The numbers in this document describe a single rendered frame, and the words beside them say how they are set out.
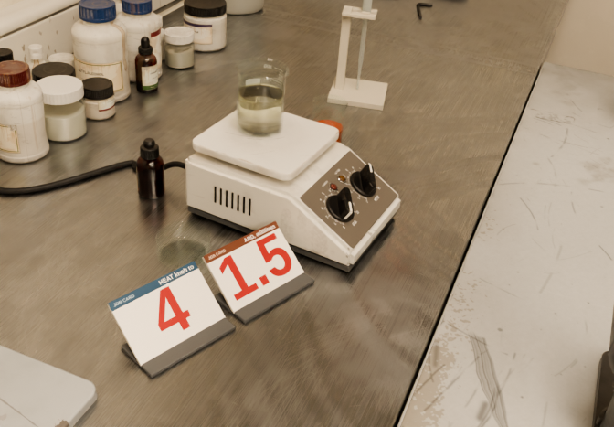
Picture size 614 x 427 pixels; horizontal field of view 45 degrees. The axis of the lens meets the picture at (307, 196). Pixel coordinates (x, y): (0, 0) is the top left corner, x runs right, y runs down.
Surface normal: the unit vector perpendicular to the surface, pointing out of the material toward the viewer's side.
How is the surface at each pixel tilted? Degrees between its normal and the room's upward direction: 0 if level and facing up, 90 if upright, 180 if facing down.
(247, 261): 40
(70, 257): 0
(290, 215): 90
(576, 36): 90
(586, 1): 90
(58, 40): 90
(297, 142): 0
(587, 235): 0
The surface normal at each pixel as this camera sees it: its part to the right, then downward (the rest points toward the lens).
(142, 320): 0.50, -0.37
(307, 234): -0.47, 0.45
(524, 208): 0.07, -0.84
